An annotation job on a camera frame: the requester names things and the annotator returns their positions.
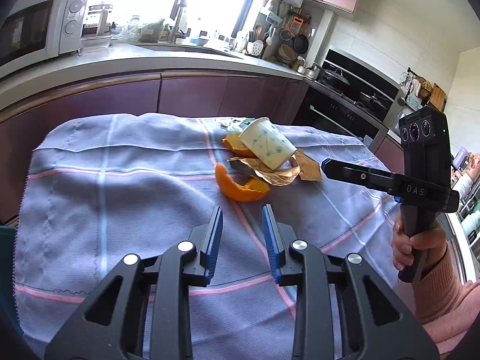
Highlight black lidded pot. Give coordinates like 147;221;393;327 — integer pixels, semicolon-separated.
317;68;352;87

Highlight stacked woven baskets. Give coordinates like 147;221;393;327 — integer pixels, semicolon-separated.
277;44;297;65

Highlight large orange peel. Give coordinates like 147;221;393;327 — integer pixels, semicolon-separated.
215;162;271;202

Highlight wooden cutting board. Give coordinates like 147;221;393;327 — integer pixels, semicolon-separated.
429;82;447;112

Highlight white microwave oven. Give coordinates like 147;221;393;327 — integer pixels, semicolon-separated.
0;0;89;69

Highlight gold foil wrapper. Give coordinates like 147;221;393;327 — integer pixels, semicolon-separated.
227;149;323;188

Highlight built-in black oven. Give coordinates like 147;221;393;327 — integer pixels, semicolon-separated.
292;86;391;148

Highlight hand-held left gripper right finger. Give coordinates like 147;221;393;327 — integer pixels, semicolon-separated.
261;204;439;360

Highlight crumpled plastic bags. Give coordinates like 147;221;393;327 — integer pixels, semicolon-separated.
112;22;140;40

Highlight clear plastic container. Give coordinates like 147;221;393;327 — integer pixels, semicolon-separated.
80;34;113;49

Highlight glass kettle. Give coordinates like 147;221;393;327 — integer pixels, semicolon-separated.
84;3;113;37

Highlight person's right hand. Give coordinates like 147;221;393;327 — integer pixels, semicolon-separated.
391;217;449;272

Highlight black range hood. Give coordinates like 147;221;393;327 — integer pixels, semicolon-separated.
324;47;400;103

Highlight person's right forearm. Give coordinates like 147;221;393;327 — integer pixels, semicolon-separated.
412;244;480;346

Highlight filled clear bag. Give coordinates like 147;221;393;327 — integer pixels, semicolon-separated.
139;19;166;42

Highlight grey checked tablecloth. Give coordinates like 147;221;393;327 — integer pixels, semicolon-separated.
13;112;406;360

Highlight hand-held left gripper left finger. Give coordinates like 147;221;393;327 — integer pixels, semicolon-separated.
44;205;224;360

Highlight shelf with storage containers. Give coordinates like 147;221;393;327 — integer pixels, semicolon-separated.
448;146;480;256

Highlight kitchen sink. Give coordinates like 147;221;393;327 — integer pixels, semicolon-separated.
142;43;241;59

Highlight patterned paper cup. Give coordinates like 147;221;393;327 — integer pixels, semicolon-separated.
239;117;298;170

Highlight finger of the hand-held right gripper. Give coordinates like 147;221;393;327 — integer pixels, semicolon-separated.
321;158;395;196

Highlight white vertical pipe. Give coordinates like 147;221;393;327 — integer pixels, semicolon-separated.
309;9;335;68

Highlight small orange peel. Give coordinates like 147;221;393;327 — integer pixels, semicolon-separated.
222;133;256;157

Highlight black wok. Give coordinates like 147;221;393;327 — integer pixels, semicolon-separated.
360;92;389;108

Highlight metal kitchen faucet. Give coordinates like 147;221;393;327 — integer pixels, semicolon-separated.
168;0;189;44

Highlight green white wrapper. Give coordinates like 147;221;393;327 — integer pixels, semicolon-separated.
217;117;256;130

